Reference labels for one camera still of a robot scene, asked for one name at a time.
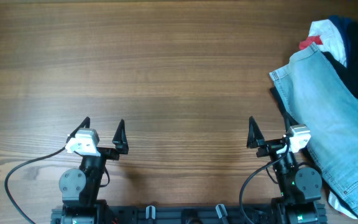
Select navy blue garment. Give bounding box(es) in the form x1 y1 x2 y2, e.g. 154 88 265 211
329 15 357 66

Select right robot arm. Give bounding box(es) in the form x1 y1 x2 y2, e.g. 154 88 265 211
239 116 328 224

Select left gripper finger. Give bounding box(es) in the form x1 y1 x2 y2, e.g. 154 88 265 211
112 119 129 154
67 116 90 142

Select light blue denim shorts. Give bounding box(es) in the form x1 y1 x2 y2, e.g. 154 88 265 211
270 44 358 217

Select left black cable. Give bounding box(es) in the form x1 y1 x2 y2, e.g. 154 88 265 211
4 145 68 224

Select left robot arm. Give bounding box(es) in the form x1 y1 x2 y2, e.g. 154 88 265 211
50 117 129 224

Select white red garment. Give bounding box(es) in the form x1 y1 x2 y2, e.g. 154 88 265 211
299 19 347 67

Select black cable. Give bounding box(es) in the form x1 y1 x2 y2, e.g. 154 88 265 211
239 142 291 224
4 145 68 224

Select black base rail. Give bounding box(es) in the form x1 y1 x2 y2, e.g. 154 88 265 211
50 203 328 224

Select right black cable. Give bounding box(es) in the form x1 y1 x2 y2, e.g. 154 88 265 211
239 142 291 224

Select black garment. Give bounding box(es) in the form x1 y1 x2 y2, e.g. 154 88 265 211
323 23 358 99

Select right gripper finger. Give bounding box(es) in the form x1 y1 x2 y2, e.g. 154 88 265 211
247 116 265 148
283 112 297 133

